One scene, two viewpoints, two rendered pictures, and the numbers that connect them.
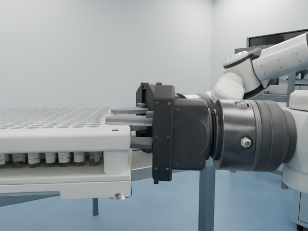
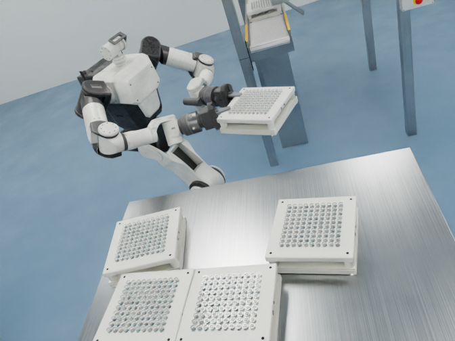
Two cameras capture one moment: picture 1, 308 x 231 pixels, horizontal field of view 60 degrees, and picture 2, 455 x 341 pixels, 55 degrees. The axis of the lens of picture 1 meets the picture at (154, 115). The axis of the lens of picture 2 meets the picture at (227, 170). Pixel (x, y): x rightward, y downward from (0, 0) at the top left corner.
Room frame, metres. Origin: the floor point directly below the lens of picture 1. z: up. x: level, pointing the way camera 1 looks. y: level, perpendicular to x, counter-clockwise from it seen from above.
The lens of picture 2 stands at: (1.65, 1.10, 1.87)
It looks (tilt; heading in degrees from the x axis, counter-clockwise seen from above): 34 degrees down; 224
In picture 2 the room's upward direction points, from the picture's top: 20 degrees counter-clockwise
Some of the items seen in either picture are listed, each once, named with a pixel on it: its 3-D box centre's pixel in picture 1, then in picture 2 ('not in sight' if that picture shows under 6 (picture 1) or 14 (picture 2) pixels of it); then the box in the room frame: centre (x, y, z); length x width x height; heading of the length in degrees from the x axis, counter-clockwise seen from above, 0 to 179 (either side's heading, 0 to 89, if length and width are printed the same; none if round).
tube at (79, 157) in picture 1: (79, 149); not in sight; (0.31, 0.09, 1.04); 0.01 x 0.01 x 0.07
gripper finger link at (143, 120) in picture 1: (130, 117); (235, 93); (0.34, 0.03, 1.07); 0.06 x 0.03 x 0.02; 86
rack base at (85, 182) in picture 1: (48, 157); (258, 114); (0.38, 0.16, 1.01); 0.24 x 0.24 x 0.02; 4
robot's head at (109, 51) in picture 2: not in sight; (114, 51); (0.44, -0.47, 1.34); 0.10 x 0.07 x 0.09; 4
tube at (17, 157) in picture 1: (18, 151); not in sight; (0.31, 0.16, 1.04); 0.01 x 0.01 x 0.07
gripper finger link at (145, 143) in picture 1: (130, 145); not in sight; (0.34, 0.03, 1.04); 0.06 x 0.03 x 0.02; 86
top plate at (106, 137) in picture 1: (46, 125); (256, 104); (0.38, 0.16, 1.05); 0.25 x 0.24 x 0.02; 94
